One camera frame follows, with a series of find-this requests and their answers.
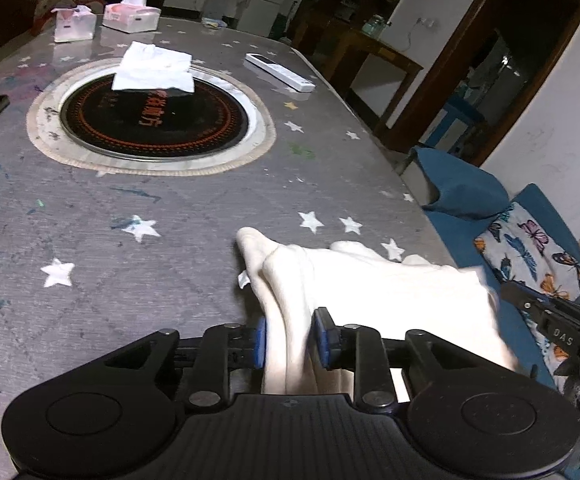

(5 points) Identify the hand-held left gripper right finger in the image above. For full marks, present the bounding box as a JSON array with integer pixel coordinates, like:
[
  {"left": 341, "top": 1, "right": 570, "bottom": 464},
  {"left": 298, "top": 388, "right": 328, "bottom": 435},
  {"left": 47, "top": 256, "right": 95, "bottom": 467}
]
[{"left": 312, "top": 307, "right": 478, "bottom": 413}]

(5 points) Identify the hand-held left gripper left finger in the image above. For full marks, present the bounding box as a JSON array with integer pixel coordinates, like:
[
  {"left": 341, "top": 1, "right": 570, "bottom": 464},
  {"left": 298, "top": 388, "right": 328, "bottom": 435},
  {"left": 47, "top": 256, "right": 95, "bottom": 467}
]
[{"left": 104, "top": 316, "right": 268, "bottom": 412}]

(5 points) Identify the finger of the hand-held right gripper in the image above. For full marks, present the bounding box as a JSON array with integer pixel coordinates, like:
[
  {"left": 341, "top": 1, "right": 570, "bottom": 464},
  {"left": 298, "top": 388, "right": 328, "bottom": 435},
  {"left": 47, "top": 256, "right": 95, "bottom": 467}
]
[{"left": 500, "top": 280, "right": 580, "bottom": 356}]

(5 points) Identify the white t-shirt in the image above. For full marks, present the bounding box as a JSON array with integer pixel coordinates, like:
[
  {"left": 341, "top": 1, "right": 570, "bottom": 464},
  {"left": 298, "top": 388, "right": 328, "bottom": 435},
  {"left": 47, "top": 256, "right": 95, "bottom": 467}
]
[{"left": 236, "top": 226, "right": 518, "bottom": 396}]

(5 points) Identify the butterfly print cushion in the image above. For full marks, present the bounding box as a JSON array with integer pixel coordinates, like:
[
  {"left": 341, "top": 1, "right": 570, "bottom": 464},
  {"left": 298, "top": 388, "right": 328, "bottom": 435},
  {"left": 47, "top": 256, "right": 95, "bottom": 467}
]
[{"left": 474, "top": 201, "right": 580, "bottom": 364}]

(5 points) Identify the blue sofa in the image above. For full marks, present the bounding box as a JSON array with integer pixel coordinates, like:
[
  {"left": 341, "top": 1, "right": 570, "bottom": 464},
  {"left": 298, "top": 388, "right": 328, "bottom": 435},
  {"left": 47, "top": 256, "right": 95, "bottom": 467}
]
[{"left": 412, "top": 146, "right": 580, "bottom": 392}]

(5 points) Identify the grey star tablecloth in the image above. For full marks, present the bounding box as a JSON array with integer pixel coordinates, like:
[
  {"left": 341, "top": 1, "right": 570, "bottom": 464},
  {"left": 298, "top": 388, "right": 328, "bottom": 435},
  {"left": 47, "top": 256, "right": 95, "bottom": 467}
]
[{"left": 0, "top": 15, "right": 470, "bottom": 480}]

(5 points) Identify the blue cushion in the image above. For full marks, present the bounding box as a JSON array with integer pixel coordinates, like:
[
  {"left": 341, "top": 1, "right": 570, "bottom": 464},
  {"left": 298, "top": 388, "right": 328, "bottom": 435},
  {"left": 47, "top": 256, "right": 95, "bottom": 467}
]
[{"left": 412, "top": 146, "right": 511, "bottom": 221}]

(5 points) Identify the blue stool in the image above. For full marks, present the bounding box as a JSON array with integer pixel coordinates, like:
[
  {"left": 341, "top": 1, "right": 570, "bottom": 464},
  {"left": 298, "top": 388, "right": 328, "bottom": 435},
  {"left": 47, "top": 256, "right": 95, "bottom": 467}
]
[{"left": 431, "top": 97, "right": 486, "bottom": 147}]

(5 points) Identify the round built-in hot plate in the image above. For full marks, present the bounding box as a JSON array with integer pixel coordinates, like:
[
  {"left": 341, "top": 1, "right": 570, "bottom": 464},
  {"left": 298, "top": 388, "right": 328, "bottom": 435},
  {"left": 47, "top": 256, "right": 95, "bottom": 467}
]
[{"left": 26, "top": 57, "right": 277, "bottom": 177}]

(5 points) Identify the white remote control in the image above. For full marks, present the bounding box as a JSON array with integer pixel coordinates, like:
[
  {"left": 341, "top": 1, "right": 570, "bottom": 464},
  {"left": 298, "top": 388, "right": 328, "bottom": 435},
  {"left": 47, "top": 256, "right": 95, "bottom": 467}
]
[{"left": 245, "top": 52, "right": 316, "bottom": 94}]

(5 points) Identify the wooden side table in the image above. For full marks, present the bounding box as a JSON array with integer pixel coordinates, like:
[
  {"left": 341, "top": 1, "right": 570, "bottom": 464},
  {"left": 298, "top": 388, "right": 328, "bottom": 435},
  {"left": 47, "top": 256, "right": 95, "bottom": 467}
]
[{"left": 290, "top": 15, "right": 425, "bottom": 127}]

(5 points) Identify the white paper tissue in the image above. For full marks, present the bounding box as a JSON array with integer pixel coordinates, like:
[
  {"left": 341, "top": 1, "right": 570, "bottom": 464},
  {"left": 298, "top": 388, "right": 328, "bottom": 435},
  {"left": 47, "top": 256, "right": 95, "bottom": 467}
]
[{"left": 112, "top": 41, "right": 195, "bottom": 94}]

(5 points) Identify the green glass jar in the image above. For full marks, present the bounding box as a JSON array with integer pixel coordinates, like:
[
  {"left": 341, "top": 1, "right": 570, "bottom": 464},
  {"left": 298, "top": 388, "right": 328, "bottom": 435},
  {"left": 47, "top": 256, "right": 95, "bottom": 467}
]
[{"left": 362, "top": 14, "right": 389, "bottom": 39}]

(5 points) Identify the large white tissue box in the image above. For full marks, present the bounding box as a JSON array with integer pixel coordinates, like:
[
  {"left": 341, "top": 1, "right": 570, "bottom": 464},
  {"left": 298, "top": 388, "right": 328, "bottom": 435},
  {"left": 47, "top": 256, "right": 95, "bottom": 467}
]
[{"left": 102, "top": 0, "right": 162, "bottom": 34}]

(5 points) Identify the small pink tissue pack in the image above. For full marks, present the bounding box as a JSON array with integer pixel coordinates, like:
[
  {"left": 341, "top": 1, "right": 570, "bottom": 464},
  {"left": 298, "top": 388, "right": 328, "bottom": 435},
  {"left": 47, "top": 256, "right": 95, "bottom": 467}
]
[{"left": 52, "top": 5, "right": 98, "bottom": 44}]

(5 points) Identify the decorated chair back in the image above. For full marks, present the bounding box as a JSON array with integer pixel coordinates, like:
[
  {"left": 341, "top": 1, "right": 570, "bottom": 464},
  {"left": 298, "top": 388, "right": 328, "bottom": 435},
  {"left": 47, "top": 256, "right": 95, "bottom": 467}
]
[{"left": 32, "top": 0, "right": 79, "bottom": 36}]

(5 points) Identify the wooden door frame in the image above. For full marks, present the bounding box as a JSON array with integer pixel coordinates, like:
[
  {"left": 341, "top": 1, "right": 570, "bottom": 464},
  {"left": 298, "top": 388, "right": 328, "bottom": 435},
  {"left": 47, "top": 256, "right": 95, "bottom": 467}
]
[{"left": 384, "top": 0, "right": 580, "bottom": 169}]

